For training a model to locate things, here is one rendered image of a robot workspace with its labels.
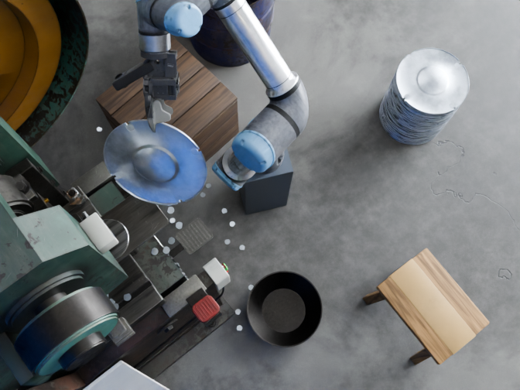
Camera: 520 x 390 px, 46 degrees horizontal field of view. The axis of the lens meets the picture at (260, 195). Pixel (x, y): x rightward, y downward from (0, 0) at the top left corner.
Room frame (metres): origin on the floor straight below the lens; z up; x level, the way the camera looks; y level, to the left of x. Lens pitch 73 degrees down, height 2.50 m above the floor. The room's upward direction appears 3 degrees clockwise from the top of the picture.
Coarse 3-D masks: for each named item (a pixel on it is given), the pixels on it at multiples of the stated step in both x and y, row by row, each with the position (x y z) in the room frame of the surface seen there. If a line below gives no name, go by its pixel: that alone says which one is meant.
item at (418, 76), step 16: (432, 48) 1.30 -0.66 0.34; (400, 64) 1.22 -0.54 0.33; (416, 64) 1.22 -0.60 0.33; (432, 64) 1.23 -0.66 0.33; (448, 64) 1.23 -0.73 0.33; (400, 80) 1.15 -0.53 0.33; (416, 80) 1.15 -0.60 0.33; (432, 80) 1.15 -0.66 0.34; (448, 80) 1.16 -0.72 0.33; (464, 80) 1.16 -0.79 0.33; (416, 96) 1.08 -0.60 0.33; (432, 96) 1.09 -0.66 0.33; (448, 96) 1.09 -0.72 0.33; (464, 96) 1.09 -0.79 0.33; (432, 112) 1.02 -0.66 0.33
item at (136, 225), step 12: (120, 204) 0.46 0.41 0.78; (132, 204) 0.46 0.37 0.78; (144, 204) 0.47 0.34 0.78; (108, 216) 0.43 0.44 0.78; (120, 216) 0.43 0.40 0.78; (132, 216) 0.43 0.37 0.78; (144, 216) 0.43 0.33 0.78; (156, 216) 0.43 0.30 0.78; (120, 228) 0.39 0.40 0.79; (132, 228) 0.39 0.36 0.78; (144, 228) 0.39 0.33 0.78; (156, 228) 0.40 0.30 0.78; (120, 240) 0.36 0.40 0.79; (132, 240) 0.36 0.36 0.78; (144, 240) 0.36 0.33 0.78; (120, 252) 0.32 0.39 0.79; (132, 252) 0.34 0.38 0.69
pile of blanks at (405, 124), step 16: (384, 96) 1.21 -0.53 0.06; (400, 96) 1.08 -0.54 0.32; (384, 112) 1.12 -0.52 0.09; (400, 112) 1.06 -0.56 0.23; (416, 112) 1.02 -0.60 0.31; (448, 112) 1.02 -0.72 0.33; (384, 128) 1.08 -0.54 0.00; (400, 128) 1.03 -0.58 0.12; (416, 128) 1.01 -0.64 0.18; (432, 128) 1.01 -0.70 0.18; (416, 144) 1.01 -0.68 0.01
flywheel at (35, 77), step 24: (0, 0) 0.73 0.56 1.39; (24, 0) 0.73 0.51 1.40; (48, 0) 0.76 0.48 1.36; (0, 24) 0.71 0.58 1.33; (24, 24) 0.73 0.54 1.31; (48, 24) 0.74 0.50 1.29; (0, 48) 0.69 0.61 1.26; (24, 48) 0.72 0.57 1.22; (48, 48) 0.72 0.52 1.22; (0, 72) 0.66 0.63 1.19; (24, 72) 0.69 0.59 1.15; (48, 72) 0.70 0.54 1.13; (0, 96) 0.64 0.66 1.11; (24, 96) 0.65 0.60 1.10; (24, 120) 0.62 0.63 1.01
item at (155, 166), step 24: (144, 120) 0.62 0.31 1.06; (120, 144) 0.58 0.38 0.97; (144, 144) 0.58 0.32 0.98; (168, 144) 0.58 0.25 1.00; (192, 144) 0.57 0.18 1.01; (120, 168) 0.54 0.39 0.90; (144, 168) 0.53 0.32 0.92; (168, 168) 0.53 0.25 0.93; (192, 168) 0.53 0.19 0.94; (144, 192) 0.49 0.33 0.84; (168, 192) 0.49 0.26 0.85; (192, 192) 0.49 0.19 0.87
